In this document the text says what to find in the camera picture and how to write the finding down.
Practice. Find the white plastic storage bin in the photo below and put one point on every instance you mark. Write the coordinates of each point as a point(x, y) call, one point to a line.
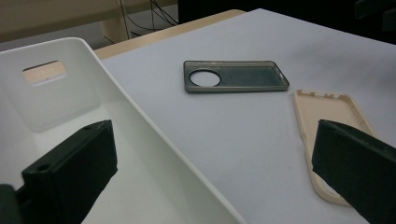
point(149, 186)

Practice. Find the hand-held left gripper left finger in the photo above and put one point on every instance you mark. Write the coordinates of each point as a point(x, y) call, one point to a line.
point(68, 174)

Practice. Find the dark translucent phone case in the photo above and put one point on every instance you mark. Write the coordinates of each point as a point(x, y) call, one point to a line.
point(249, 77)

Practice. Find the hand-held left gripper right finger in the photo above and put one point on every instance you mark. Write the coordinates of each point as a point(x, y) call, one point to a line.
point(358, 168)

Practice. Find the beige phone case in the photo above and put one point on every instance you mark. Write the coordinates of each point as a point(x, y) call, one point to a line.
point(311, 115)

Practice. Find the black curtain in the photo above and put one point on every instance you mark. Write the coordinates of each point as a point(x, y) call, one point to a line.
point(280, 12)

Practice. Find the wooden table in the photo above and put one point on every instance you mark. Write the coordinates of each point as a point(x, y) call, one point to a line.
point(155, 37)

